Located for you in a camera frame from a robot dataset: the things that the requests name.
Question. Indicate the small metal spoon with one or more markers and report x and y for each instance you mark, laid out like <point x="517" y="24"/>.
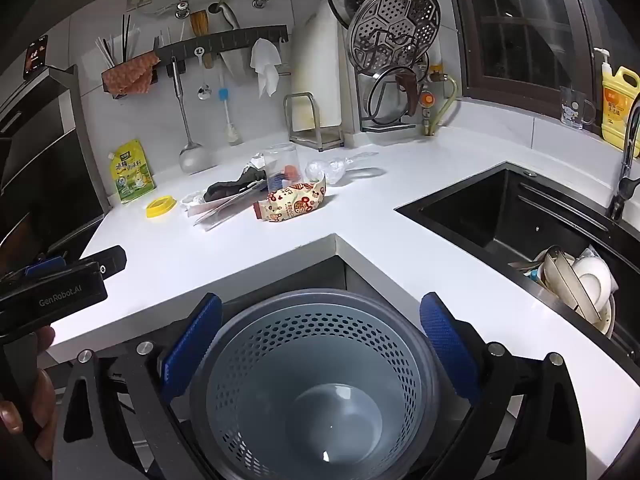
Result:
<point x="203" y="92"/>

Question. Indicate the crumpled white paper wrapper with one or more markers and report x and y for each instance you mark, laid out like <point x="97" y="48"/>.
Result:
<point x="253" y="161"/>

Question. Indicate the white cutting board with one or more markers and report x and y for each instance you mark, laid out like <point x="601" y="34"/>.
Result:
<point x="315" y="60"/>

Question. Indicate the blue white bottle brush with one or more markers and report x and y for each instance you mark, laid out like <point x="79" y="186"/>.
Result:
<point x="223" y="95"/>

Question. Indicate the bundle of chopsticks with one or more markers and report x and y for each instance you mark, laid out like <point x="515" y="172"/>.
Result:
<point x="104" y="51"/>

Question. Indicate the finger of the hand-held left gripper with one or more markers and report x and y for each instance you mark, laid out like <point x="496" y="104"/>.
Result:
<point x="114" y="259"/>

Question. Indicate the cream printed snack wrapper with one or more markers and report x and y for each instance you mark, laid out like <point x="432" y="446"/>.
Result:
<point x="290" y="205"/>

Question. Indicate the yellow green seasoning pouch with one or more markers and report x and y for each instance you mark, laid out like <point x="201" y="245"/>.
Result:
<point x="131" y="175"/>

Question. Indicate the dark grey cloth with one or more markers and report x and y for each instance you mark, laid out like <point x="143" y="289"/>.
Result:
<point x="225" y="187"/>

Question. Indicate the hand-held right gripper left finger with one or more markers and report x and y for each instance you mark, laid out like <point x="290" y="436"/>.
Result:
<point x="192" y="350"/>

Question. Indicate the pink white paper card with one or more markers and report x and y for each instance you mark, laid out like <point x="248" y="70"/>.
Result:
<point x="220" y="210"/>

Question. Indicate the dark window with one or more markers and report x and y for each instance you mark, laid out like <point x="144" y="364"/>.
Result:
<point x="525" y="35"/>

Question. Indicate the black sink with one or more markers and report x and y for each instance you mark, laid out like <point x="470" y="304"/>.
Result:
<point x="475" y="210"/>

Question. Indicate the clear plastic film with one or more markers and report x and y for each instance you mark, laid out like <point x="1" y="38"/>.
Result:
<point x="367" y="172"/>

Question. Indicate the brown pot holder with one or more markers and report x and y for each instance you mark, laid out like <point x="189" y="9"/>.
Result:
<point x="407" y="92"/>

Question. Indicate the glass mug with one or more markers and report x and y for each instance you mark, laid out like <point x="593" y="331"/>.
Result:
<point x="572" y="110"/>

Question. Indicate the person's left hand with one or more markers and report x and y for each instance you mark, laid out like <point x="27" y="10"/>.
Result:
<point x="44" y="410"/>

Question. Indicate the small white plastic wrapper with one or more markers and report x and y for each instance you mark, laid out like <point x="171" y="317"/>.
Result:
<point x="191" y="200"/>

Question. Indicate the orange dish cloth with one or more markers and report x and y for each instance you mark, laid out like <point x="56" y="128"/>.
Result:
<point x="127" y="77"/>

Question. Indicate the clear plastic bag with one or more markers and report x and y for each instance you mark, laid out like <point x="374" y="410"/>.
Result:
<point x="322" y="170"/>

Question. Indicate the black range hood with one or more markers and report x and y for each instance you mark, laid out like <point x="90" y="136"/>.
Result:
<point x="40" y="160"/>

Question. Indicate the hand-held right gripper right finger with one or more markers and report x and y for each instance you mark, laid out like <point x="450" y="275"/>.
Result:
<point x="447" y="350"/>

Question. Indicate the white plate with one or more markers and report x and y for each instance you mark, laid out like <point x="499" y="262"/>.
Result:
<point x="608" y="321"/>

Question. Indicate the small orange round object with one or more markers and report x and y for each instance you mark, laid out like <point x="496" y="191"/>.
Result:
<point x="291" y="172"/>

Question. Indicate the yellow dish soap bottle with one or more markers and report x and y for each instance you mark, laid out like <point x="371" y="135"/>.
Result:
<point x="617" y="105"/>

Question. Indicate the metal turner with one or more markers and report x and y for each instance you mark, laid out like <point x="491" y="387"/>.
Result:
<point x="192" y="157"/>

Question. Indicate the glass pot lid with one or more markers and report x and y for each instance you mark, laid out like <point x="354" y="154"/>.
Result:
<point x="390" y="97"/>

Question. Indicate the clear plastic cup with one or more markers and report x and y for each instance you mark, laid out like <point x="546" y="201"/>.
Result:
<point x="280" y="159"/>

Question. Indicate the white rag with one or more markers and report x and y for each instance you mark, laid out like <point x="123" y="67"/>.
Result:
<point x="262" y="60"/>

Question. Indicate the metal cutting board stand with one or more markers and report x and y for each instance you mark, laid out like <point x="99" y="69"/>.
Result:
<point x="320" y="141"/>

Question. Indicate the black wall rack rail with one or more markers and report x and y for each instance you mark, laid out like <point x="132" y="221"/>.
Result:
<point x="225" y="40"/>

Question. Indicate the gas valve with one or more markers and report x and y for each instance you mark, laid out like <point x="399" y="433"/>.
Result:
<point x="428" y="100"/>

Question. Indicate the metal faucet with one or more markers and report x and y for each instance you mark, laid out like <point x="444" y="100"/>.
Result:
<point x="627" y="160"/>

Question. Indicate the perforated steel steamer plate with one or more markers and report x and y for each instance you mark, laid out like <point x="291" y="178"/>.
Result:
<point x="400" y="20"/>

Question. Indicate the phone with red screen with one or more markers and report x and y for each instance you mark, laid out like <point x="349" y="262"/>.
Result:
<point x="36" y="55"/>

